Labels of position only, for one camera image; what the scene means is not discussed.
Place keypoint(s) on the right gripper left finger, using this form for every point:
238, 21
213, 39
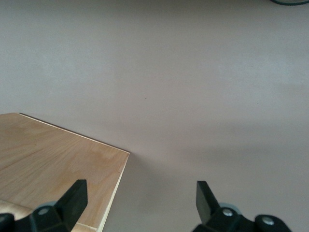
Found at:
70, 205

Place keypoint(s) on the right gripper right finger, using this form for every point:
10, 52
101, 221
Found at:
205, 203

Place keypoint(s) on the wooden drawer cabinet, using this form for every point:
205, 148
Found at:
60, 157

